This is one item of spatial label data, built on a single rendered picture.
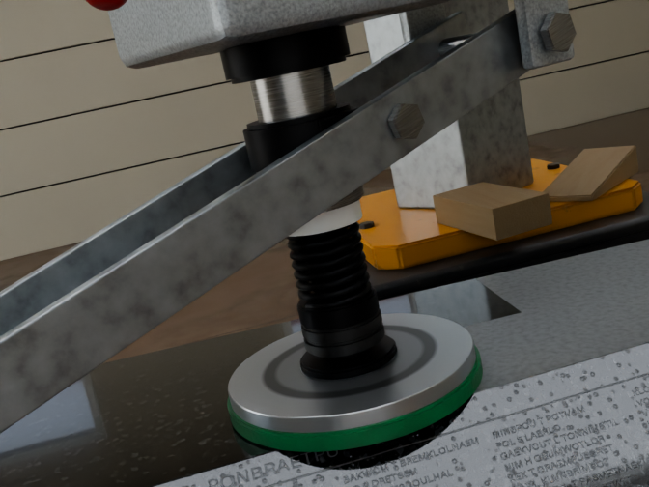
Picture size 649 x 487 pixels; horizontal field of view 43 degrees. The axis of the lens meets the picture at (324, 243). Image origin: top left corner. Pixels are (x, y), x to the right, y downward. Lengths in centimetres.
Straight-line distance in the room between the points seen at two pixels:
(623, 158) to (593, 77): 624
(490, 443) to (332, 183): 23
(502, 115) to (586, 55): 620
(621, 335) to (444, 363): 17
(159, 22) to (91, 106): 618
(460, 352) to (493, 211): 59
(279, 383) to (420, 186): 91
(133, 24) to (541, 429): 44
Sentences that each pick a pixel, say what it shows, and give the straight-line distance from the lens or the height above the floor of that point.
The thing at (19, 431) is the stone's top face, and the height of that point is 82.
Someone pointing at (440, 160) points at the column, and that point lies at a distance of 150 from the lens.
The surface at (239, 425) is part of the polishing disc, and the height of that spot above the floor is 83.
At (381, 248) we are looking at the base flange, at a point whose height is 78.
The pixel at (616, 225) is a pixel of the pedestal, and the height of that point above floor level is 74.
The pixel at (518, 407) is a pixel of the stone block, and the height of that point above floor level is 81.
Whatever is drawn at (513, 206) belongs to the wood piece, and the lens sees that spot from 126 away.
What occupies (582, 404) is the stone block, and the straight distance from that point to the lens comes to 69.
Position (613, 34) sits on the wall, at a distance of 787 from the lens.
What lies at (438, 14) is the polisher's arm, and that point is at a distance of 84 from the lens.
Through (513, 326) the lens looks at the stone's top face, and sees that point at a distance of 80.
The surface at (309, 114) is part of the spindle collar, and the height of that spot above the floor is 106.
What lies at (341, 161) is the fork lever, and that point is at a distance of 61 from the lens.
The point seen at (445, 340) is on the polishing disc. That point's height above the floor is 85.
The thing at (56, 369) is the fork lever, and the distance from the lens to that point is 55.
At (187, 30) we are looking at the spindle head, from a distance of 57.
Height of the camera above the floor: 111
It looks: 13 degrees down
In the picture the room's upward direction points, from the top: 12 degrees counter-clockwise
